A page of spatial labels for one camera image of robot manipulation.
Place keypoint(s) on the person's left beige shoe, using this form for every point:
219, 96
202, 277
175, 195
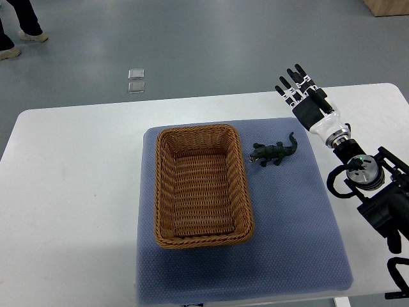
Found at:
32, 38

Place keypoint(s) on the person's right beige shoe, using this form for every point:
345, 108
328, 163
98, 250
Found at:
10, 53

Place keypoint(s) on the lower clear floor plate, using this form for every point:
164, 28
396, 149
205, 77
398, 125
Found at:
136, 87

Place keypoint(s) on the dark green toy crocodile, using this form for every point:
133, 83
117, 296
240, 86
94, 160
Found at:
274, 153

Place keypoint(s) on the clear floor plate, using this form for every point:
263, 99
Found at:
136, 73
136, 87

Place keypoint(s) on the upper clear floor plate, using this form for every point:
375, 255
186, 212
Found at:
136, 73

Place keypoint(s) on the brown wicker basket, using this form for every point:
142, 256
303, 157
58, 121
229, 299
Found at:
201, 196

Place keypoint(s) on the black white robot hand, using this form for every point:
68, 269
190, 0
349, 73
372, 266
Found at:
312, 107

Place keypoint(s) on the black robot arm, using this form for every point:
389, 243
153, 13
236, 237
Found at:
380, 182

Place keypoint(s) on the wooden cabinet corner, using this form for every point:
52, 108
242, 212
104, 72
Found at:
387, 8

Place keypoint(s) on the person's beige shoe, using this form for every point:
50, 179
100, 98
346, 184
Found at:
32, 38
10, 53

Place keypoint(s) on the person's dark trouser legs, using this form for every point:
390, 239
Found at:
27, 19

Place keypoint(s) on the blue foam mat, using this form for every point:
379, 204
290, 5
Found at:
296, 247

